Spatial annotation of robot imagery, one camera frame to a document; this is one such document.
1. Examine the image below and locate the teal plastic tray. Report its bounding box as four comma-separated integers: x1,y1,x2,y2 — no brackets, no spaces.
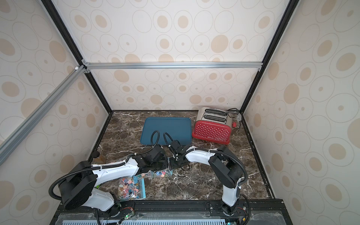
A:
140,117,192,145

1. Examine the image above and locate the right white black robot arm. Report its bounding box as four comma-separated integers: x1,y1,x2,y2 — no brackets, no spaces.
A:
168,141,248,208

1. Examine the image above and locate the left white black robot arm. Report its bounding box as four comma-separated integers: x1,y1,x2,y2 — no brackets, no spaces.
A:
48,144,168,212

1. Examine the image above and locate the candy ziploc bag front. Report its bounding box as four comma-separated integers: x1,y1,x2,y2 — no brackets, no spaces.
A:
118,176,146,201

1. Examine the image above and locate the red silver toaster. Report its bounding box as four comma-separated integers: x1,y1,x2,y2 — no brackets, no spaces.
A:
192,107,233,145

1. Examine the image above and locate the brown spice jar black cap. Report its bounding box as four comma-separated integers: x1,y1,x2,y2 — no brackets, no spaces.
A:
91,151,107,165

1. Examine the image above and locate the toaster black power cable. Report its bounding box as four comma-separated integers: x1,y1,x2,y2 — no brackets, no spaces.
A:
226,108,243,130

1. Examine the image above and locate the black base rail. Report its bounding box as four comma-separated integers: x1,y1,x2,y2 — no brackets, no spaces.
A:
51,199,292,225

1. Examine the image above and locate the horizontal aluminium frame bar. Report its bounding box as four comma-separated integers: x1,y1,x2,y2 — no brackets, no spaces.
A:
85,61,263,69

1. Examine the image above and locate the left slanted aluminium frame bar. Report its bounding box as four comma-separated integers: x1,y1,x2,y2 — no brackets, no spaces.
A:
1,65,85,164

